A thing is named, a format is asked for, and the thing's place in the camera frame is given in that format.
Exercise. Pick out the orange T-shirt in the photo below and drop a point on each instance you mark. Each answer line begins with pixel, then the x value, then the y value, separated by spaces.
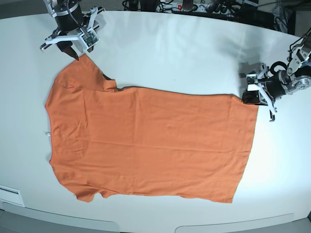
pixel 142 141

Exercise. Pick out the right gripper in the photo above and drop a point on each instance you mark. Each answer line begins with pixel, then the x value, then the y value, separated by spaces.
pixel 71 22

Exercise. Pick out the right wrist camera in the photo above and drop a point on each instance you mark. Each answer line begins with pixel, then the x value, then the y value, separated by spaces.
pixel 88 40

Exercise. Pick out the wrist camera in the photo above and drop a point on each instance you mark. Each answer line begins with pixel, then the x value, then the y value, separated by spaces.
pixel 88 40
pixel 252 82

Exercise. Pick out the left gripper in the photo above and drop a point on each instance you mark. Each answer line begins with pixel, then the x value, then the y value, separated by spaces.
pixel 269 82

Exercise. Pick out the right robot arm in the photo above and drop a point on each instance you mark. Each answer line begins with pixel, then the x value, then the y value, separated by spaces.
pixel 54 3

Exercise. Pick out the white power strip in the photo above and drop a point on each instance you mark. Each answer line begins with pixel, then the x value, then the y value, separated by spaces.
pixel 205 7

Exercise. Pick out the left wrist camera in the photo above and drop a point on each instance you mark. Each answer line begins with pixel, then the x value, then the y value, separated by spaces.
pixel 252 82

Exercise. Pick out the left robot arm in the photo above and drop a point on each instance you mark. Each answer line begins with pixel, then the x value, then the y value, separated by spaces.
pixel 298 72

